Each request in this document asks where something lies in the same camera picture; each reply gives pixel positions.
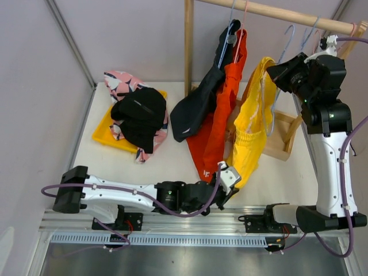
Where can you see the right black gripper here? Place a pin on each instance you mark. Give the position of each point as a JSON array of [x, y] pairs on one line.
[[281, 73]]

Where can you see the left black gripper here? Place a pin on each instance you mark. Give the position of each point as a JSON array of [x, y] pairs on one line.
[[224, 198]]

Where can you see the blue hanger of yellow shorts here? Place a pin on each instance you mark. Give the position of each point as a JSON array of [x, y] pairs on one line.
[[268, 131]]

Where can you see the blue hanger of black shorts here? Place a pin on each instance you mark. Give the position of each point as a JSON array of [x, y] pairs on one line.
[[307, 34]]

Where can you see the yellow shorts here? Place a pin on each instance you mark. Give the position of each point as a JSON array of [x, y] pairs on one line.
[[253, 121]]

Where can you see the pink hanger of shark shorts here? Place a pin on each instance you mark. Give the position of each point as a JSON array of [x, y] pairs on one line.
[[318, 36]]

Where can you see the orange shorts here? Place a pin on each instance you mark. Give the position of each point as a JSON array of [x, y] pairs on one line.
[[207, 146]]

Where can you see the pink hanger of orange shorts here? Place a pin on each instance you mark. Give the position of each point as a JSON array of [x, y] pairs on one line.
[[241, 32]]

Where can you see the blue hanger of navy shorts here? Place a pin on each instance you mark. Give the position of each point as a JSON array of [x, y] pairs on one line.
[[226, 37]]

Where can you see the dark navy shorts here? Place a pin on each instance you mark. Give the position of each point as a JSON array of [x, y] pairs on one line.
[[189, 113]]

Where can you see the black shorts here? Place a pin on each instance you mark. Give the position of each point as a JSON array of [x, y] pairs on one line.
[[137, 116]]

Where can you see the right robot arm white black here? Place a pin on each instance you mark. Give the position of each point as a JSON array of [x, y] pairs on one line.
[[329, 124]]

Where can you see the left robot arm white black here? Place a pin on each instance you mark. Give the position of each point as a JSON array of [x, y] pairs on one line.
[[105, 200]]

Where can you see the yellow plastic tray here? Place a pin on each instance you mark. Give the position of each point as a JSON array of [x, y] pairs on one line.
[[103, 134]]

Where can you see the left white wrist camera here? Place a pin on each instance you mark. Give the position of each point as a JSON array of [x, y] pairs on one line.
[[229, 178]]

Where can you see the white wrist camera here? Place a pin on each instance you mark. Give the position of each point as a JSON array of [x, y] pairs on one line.
[[229, 178], [328, 47]]

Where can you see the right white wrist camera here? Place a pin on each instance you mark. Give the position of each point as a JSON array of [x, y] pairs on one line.
[[328, 47]]

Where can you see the white slotted cable duct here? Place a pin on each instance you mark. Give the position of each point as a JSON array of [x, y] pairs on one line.
[[161, 240]]

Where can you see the aluminium mounting rail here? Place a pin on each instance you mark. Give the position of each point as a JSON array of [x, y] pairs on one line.
[[218, 222]]

